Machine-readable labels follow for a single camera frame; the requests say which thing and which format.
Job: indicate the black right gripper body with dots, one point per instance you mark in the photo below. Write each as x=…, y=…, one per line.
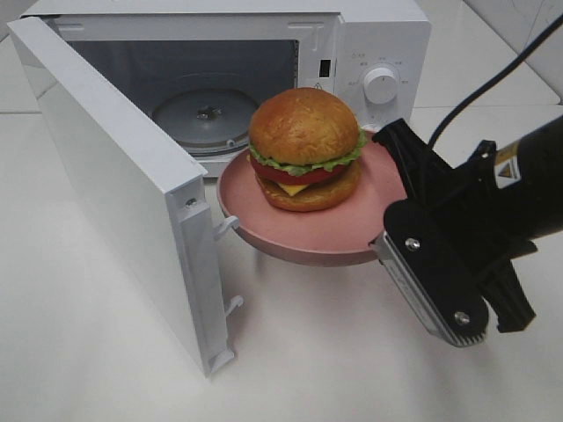
x=484, y=212

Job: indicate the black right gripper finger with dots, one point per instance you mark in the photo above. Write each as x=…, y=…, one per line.
x=501, y=288
x=420, y=171

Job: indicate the pink round plate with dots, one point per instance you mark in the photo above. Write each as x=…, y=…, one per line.
x=337, y=236

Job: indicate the burger with lettuce and cheese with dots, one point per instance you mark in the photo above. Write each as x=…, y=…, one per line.
x=304, y=147

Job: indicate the white microwave door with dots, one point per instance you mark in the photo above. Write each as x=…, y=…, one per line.
x=141, y=189

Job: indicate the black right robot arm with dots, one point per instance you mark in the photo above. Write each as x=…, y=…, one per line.
x=547, y=214

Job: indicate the upper white control knob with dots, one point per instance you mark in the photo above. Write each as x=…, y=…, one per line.
x=380, y=84

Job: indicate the glass microwave turntable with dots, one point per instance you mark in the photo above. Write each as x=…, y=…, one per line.
x=207, y=122

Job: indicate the white microwave oven body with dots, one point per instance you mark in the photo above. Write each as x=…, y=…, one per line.
x=154, y=50

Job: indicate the black wrist camera with heatsink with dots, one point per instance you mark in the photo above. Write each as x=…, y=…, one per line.
x=430, y=275

